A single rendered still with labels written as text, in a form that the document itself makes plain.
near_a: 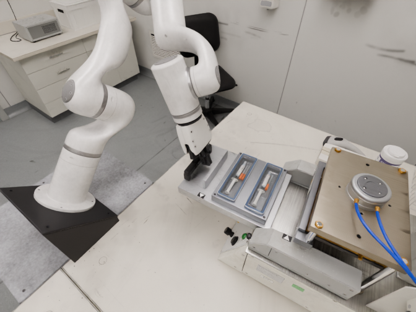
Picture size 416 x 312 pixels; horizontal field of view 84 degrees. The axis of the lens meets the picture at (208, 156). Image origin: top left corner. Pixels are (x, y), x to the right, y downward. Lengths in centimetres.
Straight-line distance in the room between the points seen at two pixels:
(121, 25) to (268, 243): 76
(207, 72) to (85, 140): 46
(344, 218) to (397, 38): 162
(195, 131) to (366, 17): 161
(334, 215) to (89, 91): 72
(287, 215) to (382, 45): 156
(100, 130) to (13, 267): 53
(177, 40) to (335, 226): 57
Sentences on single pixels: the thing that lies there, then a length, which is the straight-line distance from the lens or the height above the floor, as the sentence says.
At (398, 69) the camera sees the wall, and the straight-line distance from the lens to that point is 212.
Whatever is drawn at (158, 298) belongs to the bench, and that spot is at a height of 75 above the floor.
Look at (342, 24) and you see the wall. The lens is 207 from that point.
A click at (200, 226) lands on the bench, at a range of 90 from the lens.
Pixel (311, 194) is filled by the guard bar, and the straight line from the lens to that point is 66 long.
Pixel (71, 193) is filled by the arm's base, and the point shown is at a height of 91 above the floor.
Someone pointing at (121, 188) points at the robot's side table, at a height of 75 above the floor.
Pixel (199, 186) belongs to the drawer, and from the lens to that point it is 73.
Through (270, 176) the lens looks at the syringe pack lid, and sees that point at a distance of 73.
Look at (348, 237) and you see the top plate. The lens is 56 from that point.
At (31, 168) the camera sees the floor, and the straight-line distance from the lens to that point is 256.
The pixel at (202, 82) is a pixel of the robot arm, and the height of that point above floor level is 128.
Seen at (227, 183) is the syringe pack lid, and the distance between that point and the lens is 69.
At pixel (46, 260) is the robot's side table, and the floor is 75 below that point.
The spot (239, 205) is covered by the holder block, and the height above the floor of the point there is 100.
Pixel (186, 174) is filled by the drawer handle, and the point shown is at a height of 100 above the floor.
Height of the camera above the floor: 156
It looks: 46 degrees down
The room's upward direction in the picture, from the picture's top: straight up
